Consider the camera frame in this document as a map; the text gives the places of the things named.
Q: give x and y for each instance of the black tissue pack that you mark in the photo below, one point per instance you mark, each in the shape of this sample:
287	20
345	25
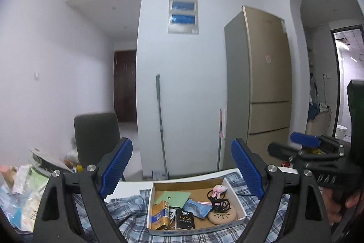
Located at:
185	220

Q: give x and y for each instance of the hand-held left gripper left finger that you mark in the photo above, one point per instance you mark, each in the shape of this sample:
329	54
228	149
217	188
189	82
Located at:
116	169

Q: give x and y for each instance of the pile of plastic packets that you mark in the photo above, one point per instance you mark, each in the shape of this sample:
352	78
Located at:
25	197

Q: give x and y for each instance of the beige refrigerator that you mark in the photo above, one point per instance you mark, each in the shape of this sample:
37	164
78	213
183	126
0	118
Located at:
267	89

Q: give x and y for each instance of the round beige coaster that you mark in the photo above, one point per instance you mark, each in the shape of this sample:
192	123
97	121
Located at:
224	216

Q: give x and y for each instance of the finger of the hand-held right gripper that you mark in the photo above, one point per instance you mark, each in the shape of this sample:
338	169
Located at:
284	150
305	139

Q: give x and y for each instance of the blue cloth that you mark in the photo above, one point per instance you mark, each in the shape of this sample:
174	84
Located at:
313	112

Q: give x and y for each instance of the blue plaid shirt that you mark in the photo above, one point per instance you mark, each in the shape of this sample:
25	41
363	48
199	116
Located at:
133	214

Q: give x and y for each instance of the dark wooden door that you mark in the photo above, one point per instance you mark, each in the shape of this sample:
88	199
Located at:
125	86

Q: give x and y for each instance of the pink white hair ornament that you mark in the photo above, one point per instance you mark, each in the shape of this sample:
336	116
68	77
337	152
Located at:
219	189

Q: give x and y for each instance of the blue plastic packet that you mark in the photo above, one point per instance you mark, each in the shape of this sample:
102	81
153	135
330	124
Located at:
193	207

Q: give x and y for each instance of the shallow cardboard box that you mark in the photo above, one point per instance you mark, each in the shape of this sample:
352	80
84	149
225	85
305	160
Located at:
199	191

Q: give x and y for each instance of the dark office chair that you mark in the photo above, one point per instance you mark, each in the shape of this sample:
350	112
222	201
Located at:
96	134

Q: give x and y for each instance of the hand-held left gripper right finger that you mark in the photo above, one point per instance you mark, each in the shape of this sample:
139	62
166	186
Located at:
246	169

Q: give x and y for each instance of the grey white booklet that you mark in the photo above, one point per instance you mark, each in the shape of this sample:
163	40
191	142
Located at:
48	157

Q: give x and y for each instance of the beige counter cabinet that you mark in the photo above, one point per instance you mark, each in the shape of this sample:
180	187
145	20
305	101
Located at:
317	126

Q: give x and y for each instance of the red white packet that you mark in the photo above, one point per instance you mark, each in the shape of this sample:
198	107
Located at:
287	164

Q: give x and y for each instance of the person's right hand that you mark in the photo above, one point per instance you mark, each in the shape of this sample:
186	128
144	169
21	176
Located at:
334	208

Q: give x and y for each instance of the pink fridge sticker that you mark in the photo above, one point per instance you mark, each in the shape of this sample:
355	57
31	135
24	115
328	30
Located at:
268	58

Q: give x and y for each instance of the gold blue packet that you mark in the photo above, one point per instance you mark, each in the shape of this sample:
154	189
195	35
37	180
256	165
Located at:
159	217

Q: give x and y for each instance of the white light switch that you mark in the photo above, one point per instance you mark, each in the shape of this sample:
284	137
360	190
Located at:
37	75

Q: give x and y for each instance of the white wall box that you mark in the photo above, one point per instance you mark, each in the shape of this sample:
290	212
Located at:
224	123

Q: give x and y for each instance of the white toilet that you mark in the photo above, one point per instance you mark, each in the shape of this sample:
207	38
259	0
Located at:
340	131

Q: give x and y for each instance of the grey electrical panel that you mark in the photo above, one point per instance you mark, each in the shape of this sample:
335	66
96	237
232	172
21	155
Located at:
183	29

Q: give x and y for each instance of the yellow bottle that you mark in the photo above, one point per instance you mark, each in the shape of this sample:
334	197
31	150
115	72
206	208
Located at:
78	168

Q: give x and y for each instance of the green pouch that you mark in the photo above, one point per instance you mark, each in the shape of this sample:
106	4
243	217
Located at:
173	199

